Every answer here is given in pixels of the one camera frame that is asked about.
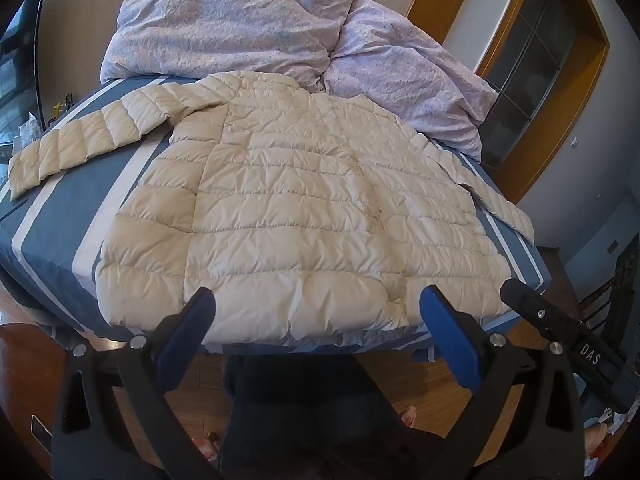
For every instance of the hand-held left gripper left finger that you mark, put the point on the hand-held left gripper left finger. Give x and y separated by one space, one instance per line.
187 325

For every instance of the clear plastic bag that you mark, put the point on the clear plastic bag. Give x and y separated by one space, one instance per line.
29 127

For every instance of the white wall socket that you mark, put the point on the white wall socket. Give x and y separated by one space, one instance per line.
575 142

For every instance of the pile of small clutter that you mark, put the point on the pile of small clutter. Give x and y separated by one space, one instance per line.
59 107

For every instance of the dark wooden chair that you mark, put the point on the dark wooden chair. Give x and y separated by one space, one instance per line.
595 300

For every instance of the window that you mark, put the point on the window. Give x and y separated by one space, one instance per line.
15 60

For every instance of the dark wall socket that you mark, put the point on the dark wall socket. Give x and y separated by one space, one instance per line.
611 246

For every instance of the person's dark trousers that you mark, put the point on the person's dark trousers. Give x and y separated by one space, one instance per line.
310 410

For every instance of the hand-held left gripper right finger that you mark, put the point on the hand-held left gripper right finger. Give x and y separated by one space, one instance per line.
450 332

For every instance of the wooden framed glass door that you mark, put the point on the wooden framed glass door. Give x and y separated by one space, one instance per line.
530 70

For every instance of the blue striped bed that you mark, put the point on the blue striped bed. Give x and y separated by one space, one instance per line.
45 240

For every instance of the cream puffer jacket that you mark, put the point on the cream puffer jacket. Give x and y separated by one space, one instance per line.
300 210

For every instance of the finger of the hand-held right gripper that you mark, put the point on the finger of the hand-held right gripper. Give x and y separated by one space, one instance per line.
530 305

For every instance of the lilac duvet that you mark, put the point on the lilac duvet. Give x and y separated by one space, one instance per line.
225 25

